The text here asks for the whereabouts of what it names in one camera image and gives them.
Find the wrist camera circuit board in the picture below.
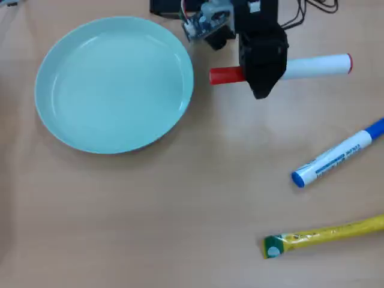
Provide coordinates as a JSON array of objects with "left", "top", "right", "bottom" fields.
[{"left": 182, "top": 1, "right": 235, "bottom": 43}]

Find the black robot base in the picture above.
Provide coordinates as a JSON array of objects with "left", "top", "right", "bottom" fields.
[{"left": 149, "top": 0, "right": 237, "bottom": 51}]

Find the blue cap white marker pen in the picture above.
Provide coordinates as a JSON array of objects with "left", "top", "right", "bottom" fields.
[{"left": 290, "top": 118, "right": 384, "bottom": 188}]

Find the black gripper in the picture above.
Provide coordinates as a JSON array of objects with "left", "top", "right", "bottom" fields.
[{"left": 238, "top": 28, "right": 290, "bottom": 100}]

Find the black camera cable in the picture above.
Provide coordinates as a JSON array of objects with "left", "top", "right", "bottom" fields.
[{"left": 179, "top": 0, "right": 190, "bottom": 24}]

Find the black arm wire bundle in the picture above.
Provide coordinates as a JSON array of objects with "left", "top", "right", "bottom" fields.
[{"left": 278, "top": 0, "right": 339, "bottom": 31}]

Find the light teal round plate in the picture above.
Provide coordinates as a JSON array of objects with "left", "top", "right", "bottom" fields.
[{"left": 34, "top": 16, "right": 195, "bottom": 155}]

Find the yellow stick packet green end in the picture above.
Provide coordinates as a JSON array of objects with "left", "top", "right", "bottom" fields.
[{"left": 263, "top": 213, "right": 384, "bottom": 260}]

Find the red cap white marker pen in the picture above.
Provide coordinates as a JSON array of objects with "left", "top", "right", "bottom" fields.
[{"left": 209, "top": 53, "right": 354, "bottom": 86}]

